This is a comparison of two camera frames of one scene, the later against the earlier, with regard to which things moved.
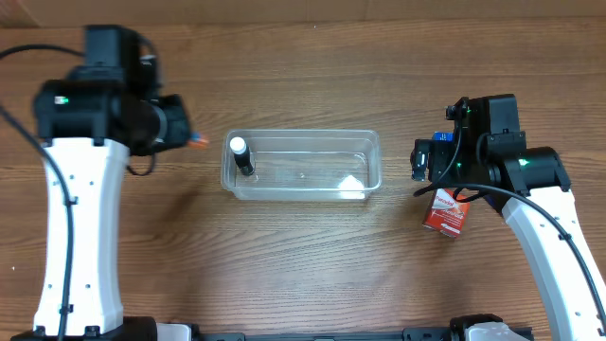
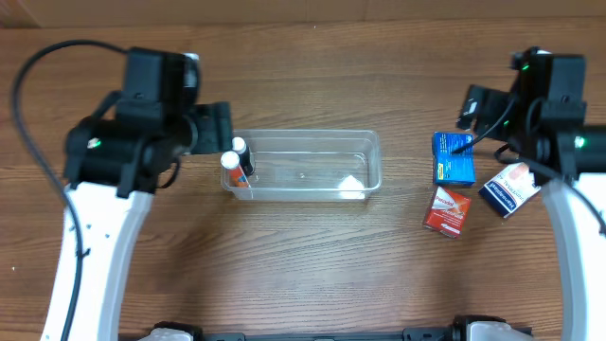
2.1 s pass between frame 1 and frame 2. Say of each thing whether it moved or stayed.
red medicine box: stayed
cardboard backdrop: stayed
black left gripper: moved
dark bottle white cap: stayed
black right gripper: moved
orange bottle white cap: moved
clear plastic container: stayed
